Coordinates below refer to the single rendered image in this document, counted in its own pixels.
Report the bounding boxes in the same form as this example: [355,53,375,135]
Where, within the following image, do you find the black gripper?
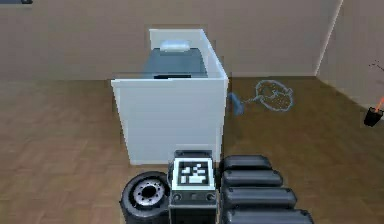
[119,170,171,224]

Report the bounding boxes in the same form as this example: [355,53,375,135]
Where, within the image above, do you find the white bed with grey blanket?
[110,28,230,166]

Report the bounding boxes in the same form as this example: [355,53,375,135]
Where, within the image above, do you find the pale blue pillow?
[159,39,192,53]

